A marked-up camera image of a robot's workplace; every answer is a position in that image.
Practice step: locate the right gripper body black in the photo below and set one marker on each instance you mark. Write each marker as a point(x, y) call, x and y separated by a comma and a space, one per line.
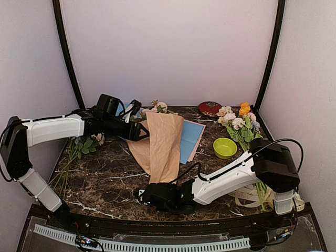
point(167, 185)

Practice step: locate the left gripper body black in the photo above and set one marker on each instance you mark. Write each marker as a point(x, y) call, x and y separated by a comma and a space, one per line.
point(111, 128)

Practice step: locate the pink rose fake flower stem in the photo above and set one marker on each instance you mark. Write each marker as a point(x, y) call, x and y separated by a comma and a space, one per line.
point(158, 107)

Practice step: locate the beige pink wrapping paper sheet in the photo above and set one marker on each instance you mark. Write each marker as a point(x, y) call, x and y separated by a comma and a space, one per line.
point(159, 154)

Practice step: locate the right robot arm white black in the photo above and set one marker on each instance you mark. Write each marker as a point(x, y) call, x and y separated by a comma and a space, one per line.
point(269, 162)

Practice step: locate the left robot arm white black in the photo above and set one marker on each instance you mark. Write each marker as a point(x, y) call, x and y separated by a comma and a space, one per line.
point(20, 136)

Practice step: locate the left pile of fake flowers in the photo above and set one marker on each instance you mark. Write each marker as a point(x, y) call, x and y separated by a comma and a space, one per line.
point(77, 148)

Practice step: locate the pile of fake flowers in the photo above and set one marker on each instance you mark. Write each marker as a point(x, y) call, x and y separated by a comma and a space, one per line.
point(242, 128)
point(77, 148)

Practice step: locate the right pile of fake flowers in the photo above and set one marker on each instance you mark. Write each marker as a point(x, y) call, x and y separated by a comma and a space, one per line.
point(242, 128)

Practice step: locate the blue wrapping paper sheet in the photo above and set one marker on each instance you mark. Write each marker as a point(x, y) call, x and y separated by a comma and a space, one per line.
point(191, 130)

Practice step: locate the lime green bowl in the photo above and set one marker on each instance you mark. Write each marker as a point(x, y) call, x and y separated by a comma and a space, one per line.
point(224, 148)

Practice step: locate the red round embroidered cushion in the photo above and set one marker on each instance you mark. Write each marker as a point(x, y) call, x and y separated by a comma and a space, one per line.
point(209, 108)

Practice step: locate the white printed ribbon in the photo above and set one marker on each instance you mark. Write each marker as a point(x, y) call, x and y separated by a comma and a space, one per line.
point(248, 197)

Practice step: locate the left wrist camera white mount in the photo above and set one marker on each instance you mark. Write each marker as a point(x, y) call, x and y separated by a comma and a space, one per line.
point(131, 110)

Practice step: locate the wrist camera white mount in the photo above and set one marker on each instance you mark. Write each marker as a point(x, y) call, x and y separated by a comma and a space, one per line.
point(131, 110)
point(138, 193)

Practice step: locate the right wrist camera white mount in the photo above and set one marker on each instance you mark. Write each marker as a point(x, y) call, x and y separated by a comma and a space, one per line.
point(138, 193)

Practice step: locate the white slotted cable duct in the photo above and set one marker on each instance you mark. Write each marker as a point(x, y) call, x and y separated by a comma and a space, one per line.
point(144, 243)

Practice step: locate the left black frame post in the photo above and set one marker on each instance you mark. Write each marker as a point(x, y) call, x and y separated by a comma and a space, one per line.
point(66, 53)

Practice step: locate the black frame post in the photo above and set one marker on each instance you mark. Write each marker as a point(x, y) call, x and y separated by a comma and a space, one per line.
point(272, 53)
point(66, 53)

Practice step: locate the right black frame post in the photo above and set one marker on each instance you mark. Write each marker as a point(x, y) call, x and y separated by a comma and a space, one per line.
point(272, 53)

